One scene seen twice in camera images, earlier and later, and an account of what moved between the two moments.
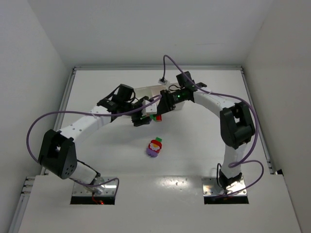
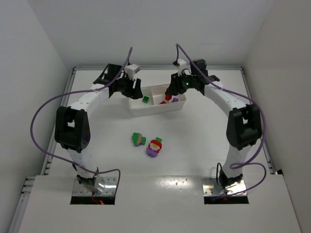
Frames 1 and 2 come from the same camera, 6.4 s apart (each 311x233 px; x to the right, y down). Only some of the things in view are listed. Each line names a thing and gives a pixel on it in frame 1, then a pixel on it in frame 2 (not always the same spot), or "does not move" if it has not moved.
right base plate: x=211 y=187 does not move
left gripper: x=139 y=112 to x=131 y=87
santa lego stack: x=154 y=147 does not move
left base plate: x=107 y=189 does not move
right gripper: x=164 y=102 to x=175 y=85
